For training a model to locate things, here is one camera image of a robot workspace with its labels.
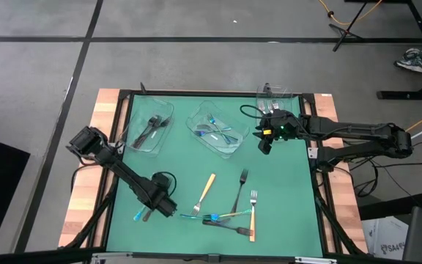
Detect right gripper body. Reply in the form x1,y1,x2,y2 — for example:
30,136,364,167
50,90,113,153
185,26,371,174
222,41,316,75
253,109,289,142

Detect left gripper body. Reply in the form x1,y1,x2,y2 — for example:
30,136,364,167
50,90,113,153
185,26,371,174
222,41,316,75
147,192,178,219

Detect clear plastic bin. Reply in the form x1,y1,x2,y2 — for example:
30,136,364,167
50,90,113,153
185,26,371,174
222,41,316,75
185,100,251,161
122,95,175,158
255,84,295,142

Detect black floor stand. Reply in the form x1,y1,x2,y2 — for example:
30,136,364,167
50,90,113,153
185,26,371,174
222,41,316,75
327,0,422,52

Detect white cardboard box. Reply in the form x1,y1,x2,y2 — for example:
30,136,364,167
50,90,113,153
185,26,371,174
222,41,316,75
360,215,412,260

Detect person's shoe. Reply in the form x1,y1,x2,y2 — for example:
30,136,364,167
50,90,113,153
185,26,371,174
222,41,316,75
393,47,422,74

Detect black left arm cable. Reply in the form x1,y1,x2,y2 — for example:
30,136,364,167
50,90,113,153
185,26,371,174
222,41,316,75
151,171,178,197

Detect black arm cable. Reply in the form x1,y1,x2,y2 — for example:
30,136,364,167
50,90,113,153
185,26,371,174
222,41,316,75
239,104,270,122
151,171,178,197

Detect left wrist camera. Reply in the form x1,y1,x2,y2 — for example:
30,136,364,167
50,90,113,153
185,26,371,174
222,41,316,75
151,172,171,191

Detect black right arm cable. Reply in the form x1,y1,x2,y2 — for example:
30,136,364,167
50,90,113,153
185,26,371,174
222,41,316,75
239,104,270,122

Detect black rig frame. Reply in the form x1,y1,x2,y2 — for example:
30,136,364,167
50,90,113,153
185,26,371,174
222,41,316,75
59,87,369,264

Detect black floor cables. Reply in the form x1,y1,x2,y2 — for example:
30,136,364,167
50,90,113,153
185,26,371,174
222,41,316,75
353,135,422,199

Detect aluminium bracket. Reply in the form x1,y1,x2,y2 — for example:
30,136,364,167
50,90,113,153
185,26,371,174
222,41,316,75
294,256,338,264

